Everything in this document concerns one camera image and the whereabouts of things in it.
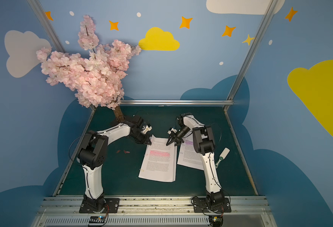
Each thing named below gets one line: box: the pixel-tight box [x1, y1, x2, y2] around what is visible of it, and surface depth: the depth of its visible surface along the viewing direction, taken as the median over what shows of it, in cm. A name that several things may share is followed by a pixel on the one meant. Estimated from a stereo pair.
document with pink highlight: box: [138, 134, 178, 183], surface depth 92 cm
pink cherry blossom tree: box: [35, 15, 142, 123], surface depth 67 cm
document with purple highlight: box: [176, 130, 205, 171], surface depth 95 cm
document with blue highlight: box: [172, 151, 178, 183], surface depth 88 cm
